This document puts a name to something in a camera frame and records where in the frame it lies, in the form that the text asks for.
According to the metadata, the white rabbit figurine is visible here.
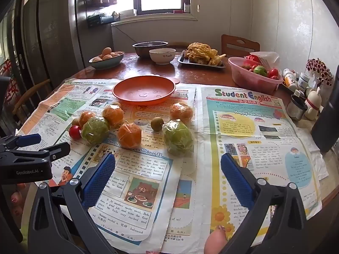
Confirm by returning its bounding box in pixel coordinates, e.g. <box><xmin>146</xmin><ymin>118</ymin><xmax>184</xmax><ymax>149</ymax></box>
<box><xmin>304</xmin><ymin>87</ymin><xmax>323</xmax><ymax>120</ymax></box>

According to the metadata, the dark blue box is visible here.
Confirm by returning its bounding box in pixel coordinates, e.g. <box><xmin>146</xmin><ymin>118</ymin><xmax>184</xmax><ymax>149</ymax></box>
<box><xmin>87</xmin><ymin>14</ymin><xmax>112</xmax><ymax>27</ymax></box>

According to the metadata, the pile of brown eggs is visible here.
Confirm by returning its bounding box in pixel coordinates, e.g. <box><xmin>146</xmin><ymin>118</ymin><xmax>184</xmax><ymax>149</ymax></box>
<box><xmin>91</xmin><ymin>47</ymin><xmax>123</xmax><ymax>62</ymax></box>

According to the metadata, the orange plastic plate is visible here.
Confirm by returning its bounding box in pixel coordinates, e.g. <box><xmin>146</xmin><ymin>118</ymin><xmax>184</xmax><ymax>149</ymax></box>
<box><xmin>112</xmin><ymin>76</ymin><xmax>181</xmax><ymax>106</ymax></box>

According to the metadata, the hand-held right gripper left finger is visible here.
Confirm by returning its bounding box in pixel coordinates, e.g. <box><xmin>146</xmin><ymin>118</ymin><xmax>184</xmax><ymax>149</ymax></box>
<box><xmin>28</xmin><ymin>152</ymin><xmax>118</xmax><ymax>254</ymax></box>

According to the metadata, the black wall cable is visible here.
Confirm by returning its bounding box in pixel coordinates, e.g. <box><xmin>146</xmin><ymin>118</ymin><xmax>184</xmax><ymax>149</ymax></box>
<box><xmin>113</xmin><ymin>25</ymin><xmax>135</xmax><ymax>44</ymax></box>

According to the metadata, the newspaper with cartoon pages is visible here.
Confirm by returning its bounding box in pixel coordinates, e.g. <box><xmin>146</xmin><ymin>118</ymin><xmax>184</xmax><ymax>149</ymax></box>
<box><xmin>17</xmin><ymin>78</ymin><xmax>198</xmax><ymax>249</ymax></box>

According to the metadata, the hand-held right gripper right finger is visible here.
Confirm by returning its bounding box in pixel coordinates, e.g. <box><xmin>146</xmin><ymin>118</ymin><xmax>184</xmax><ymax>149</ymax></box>
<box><xmin>220</xmin><ymin>152</ymin><xmax>311</xmax><ymax>254</ymax></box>

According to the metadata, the white bowl with heart print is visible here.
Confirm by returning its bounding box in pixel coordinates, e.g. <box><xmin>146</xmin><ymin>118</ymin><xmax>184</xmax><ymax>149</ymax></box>
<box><xmin>149</xmin><ymin>48</ymin><xmax>176</xmax><ymax>65</ymax></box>

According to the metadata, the white medicine bottle blue label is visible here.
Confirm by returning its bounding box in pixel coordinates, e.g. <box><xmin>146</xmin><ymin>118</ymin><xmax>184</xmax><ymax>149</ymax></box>
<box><xmin>298</xmin><ymin>72</ymin><xmax>311</xmax><ymax>90</ymax></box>

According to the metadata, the grey refrigerator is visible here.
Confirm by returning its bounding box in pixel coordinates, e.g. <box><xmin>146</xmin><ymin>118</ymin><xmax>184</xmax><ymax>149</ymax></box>
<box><xmin>20</xmin><ymin>0</ymin><xmax>113</xmax><ymax>90</ymax></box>

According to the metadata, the white cloth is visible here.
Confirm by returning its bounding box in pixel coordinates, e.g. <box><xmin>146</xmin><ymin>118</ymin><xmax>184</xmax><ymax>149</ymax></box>
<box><xmin>304</xmin><ymin>135</ymin><xmax>329</xmax><ymax>180</ymax></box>

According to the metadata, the newspaper with large colourful title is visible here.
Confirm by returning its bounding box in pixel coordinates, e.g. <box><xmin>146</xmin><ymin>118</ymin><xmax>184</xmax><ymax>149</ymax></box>
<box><xmin>161</xmin><ymin>85</ymin><xmax>323</xmax><ymax>254</ymax></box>

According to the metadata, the red tomato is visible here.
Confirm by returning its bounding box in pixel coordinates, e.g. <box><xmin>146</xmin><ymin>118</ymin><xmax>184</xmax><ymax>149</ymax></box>
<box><xmin>68</xmin><ymin>125</ymin><xmax>82</xmax><ymax>140</ymax></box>

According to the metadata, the person's right hand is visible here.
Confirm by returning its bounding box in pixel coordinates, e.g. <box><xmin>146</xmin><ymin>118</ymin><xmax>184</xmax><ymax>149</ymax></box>
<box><xmin>204</xmin><ymin>228</ymin><xmax>228</xmax><ymax>254</ymax></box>

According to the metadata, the pile of fried food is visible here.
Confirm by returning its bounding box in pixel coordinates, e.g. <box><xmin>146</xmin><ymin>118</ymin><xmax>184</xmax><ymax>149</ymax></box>
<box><xmin>185</xmin><ymin>42</ymin><xmax>226</xmax><ymax>65</ymax></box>

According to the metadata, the heap of cherry tomatoes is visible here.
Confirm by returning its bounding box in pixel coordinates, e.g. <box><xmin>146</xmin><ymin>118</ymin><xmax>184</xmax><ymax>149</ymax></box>
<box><xmin>240</xmin><ymin>59</ymin><xmax>281</xmax><ymax>80</ymax></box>

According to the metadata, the plastic-wrapped green citrus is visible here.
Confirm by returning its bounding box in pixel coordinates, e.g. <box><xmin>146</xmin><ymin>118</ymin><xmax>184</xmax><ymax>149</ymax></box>
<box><xmin>81</xmin><ymin>116</ymin><xmax>110</xmax><ymax>145</ymax></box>
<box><xmin>162</xmin><ymin>120</ymin><xmax>194</xmax><ymax>156</ymax></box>

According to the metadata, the red and white flower ornament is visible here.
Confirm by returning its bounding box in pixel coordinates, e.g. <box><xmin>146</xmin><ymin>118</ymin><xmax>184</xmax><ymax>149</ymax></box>
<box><xmin>306</xmin><ymin>58</ymin><xmax>333</xmax><ymax>86</ymax></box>

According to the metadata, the red paper door decoration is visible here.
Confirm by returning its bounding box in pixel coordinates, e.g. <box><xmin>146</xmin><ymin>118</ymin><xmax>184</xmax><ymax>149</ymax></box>
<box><xmin>0</xmin><ymin>58</ymin><xmax>16</xmax><ymax>106</ymax></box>

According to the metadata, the teal ceramic bowl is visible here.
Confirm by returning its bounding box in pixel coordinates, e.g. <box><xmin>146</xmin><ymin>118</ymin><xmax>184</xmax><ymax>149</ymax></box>
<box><xmin>89</xmin><ymin>51</ymin><xmax>125</xmax><ymax>70</ymax></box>

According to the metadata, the pink plastic basin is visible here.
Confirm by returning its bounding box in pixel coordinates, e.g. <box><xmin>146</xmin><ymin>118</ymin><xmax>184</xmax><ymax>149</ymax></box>
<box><xmin>228</xmin><ymin>57</ymin><xmax>284</xmax><ymax>96</ymax></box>

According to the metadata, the stainless steel cup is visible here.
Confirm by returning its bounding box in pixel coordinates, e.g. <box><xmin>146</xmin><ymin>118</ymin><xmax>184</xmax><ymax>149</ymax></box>
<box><xmin>286</xmin><ymin>95</ymin><xmax>308</xmax><ymax>121</ymax></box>

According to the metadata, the plastic-wrapped orange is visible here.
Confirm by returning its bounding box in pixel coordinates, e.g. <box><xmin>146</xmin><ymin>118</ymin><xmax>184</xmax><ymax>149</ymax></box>
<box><xmin>117</xmin><ymin>122</ymin><xmax>143</xmax><ymax>150</ymax></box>
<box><xmin>102</xmin><ymin>104</ymin><xmax>125</xmax><ymax>128</ymax></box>
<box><xmin>79</xmin><ymin>110</ymin><xmax>97</xmax><ymax>127</ymax></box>
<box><xmin>169</xmin><ymin>102</ymin><xmax>193</xmax><ymax>121</ymax></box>

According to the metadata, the wooden slat-back chair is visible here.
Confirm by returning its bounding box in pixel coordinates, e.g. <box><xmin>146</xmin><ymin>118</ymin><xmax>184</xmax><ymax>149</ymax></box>
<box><xmin>221</xmin><ymin>34</ymin><xmax>260</xmax><ymax>58</ymax></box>

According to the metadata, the stainless steel bowl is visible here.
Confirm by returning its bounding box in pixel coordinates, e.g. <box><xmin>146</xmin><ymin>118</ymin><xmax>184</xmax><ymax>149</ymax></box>
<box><xmin>132</xmin><ymin>41</ymin><xmax>169</xmax><ymax>58</ymax></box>

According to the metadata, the black wire rack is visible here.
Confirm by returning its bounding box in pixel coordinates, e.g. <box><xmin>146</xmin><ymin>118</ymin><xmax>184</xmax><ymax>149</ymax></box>
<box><xmin>85</xmin><ymin>0</ymin><xmax>121</xmax><ymax>28</ymax></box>

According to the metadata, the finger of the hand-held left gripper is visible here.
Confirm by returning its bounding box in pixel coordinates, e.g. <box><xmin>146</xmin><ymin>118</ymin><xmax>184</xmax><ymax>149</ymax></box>
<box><xmin>0</xmin><ymin>134</ymin><xmax>42</xmax><ymax>150</ymax></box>
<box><xmin>1</xmin><ymin>142</ymin><xmax>71</xmax><ymax>162</ymax></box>

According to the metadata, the white window sill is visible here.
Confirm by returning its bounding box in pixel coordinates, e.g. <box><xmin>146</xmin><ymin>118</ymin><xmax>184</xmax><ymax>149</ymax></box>
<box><xmin>111</xmin><ymin>14</ymin><xmax>199</xmax><ymax>27</ymax></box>

